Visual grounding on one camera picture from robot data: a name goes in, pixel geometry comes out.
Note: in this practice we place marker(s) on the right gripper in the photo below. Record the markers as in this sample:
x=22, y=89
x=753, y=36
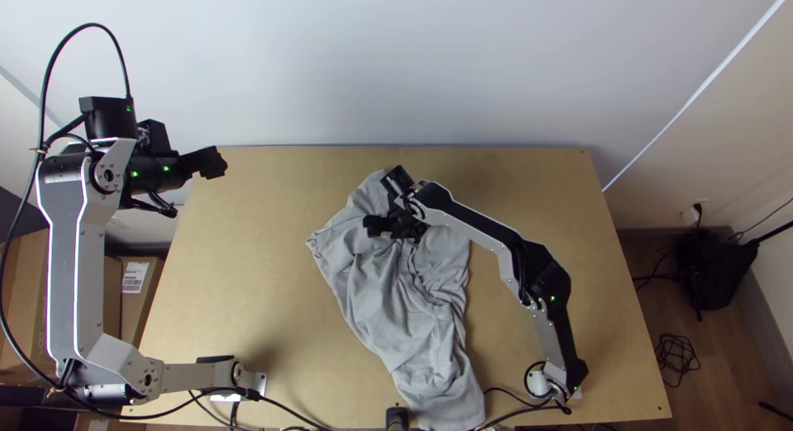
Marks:
x=409, y=225

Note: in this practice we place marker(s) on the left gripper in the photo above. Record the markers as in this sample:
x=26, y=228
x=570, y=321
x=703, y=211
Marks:
x=206, y=163

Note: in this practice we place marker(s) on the grey t-shirt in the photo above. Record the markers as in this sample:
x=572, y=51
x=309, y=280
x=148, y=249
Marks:
x=396, y=295

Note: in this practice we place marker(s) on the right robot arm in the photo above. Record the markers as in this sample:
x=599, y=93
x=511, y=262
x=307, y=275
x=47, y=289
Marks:
x=471, y=223

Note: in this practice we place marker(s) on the cardboard box with white label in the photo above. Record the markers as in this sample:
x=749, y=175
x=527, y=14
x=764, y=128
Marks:
x=139, y=307

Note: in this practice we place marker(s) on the large cardboard box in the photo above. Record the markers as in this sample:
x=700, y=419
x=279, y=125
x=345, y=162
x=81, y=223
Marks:
x=25, y=295

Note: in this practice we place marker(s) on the black bag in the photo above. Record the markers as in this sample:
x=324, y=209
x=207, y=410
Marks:
x=712, y=270

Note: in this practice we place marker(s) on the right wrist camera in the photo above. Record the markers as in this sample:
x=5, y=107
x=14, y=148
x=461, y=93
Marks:
x=396, y=180

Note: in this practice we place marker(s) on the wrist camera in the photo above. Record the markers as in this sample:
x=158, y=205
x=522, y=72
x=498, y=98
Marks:
x=396, y=180
x=153, y=135

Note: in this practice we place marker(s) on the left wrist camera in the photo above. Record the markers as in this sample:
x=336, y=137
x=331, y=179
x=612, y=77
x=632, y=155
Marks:
x=153, y=135

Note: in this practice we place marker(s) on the black mount post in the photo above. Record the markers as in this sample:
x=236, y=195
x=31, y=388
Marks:
x=397, y=420

